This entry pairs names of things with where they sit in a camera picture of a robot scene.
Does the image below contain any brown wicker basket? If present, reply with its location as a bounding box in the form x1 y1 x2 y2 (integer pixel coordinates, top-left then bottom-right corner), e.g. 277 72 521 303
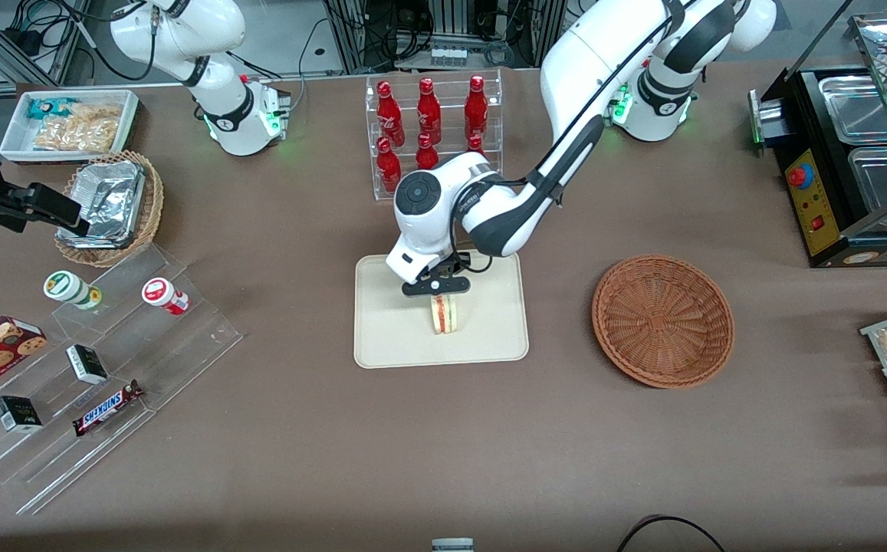
592 255 735 389

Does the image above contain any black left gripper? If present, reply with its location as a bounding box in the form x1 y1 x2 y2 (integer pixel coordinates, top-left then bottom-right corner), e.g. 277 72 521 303
402 257 471 317

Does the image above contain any triangular sandwich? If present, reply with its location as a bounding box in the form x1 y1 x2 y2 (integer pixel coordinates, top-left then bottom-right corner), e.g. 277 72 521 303
430 294 461 336

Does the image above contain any black cable loop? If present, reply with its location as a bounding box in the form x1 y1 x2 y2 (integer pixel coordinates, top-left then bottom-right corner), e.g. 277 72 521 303
616 514 728 552

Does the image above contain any small black carton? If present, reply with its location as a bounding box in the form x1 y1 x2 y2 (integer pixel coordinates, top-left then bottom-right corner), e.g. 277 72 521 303
0 395 44 434
65 343 110 386

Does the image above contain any clear bag of chips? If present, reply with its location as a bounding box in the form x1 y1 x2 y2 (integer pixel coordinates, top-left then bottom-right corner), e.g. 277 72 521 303
32 103 123 153

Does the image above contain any black hot food display case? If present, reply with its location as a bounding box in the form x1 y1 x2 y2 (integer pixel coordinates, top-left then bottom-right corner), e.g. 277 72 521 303
748 11 887 269

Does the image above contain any blue snack packet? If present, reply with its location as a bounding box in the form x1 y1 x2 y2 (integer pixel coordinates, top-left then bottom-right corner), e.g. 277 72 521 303
26 97 77 120

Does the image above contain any clear acrylic bottle rack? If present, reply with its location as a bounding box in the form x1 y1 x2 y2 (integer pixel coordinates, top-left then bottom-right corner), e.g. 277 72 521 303
365 69 504 202

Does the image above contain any white rectangular snack bin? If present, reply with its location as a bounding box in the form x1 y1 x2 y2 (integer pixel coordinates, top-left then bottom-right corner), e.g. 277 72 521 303
0 89 142 165

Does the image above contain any snickers bar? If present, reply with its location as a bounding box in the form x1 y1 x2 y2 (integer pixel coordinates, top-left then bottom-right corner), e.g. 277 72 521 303
72 379 144 438

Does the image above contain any clear acrylic stepped shelf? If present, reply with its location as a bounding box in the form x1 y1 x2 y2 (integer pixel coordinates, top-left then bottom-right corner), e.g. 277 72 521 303
0 244 244 517

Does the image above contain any light wicker basket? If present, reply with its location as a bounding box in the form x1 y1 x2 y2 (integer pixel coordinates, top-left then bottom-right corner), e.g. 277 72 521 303
54 150 165 268

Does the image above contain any green lid cup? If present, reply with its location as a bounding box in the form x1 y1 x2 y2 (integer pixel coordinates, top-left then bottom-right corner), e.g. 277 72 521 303
43 270 103 311

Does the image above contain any aluminium foil container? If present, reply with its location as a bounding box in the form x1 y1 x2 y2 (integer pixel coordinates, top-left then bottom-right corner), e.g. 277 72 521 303
57 159 146 251

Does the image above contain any beige plastic tray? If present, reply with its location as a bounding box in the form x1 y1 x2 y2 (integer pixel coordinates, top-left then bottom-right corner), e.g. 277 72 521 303
354 249 530 370

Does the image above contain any red lid cup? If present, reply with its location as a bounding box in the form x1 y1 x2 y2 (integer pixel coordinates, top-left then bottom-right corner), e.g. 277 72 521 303
141 277 190 317

